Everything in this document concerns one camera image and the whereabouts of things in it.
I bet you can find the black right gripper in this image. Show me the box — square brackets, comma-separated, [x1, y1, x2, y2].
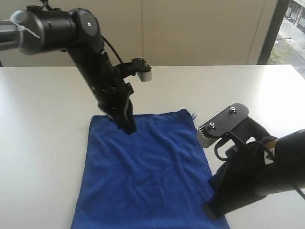
[202, 136, 279, 219]

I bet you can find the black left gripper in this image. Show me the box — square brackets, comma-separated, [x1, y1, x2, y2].
[91, 62, 137, 135]

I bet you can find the blue microfiber towel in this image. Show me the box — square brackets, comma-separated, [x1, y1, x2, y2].
[71, 109, 229, 229]

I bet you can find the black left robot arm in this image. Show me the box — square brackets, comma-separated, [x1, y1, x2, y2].
[0, 5, 136, 135]

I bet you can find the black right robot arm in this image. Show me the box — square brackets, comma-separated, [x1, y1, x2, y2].
[202, 130, 305, 220]

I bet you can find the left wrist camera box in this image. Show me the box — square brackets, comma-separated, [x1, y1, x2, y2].
[115, 58, 152, 82]

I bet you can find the dark window frame post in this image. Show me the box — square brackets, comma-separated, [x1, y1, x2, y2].
[257, 0, 290, 65]

